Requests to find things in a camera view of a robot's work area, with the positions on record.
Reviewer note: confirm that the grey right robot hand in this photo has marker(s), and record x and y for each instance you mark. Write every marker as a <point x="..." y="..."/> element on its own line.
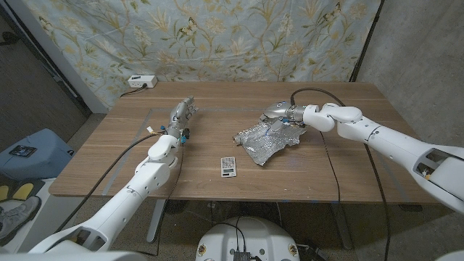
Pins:
<point x="286" y="110"/>

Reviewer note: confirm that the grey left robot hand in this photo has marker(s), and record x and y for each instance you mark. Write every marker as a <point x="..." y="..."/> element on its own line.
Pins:
<point x="180" y="116"/>

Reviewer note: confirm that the aluminum foil sheet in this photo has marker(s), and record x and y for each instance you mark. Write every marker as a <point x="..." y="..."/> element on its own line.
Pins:
<point x="264" y="145"/>

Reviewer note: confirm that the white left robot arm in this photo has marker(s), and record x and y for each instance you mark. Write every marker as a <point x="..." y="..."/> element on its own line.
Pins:
<point x="127" y="199"/>

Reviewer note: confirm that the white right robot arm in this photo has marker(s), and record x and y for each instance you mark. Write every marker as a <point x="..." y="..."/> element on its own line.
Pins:
<point x="395" y="145"/>

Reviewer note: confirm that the small white calculator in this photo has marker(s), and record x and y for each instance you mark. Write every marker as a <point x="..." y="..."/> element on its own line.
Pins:
<point x="228" y="166"/>

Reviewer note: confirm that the white power outlet box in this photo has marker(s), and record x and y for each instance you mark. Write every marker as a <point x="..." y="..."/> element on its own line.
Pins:
<point x="142" y="81"/>

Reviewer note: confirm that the floral printed backdrop cloth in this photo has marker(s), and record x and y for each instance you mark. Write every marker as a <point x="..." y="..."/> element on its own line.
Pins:
<point x="217" y="40"/>

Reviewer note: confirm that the black backdrop stand pole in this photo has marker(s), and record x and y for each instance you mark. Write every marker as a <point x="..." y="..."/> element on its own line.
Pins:
<point x="366" y="41"/>

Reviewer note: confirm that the white table leg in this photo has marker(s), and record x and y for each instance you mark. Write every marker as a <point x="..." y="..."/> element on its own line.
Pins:
<point x="155" y="221"/>

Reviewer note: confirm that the white robot torso base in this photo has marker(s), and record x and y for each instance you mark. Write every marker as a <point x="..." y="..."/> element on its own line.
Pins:
<point x="253" y="235"/>

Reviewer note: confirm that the grey table leg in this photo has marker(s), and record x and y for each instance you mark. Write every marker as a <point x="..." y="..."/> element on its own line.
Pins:
<point x="342" y="228"/>

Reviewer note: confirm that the black card with print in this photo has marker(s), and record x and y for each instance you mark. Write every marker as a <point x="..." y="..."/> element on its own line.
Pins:
<point x="22" y="151"/>

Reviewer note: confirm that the yellow foot pedal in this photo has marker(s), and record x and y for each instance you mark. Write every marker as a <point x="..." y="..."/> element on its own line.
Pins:
<point x="22" y="191"/>
<point x="3" y="193"/>

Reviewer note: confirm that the grey sneaker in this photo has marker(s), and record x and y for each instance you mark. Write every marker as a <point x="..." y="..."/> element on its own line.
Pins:
<point x="18" y="215"/>

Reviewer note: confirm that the grey-white slanted frame post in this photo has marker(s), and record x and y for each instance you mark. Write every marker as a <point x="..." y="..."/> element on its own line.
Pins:
<point x="58" y="58"/>

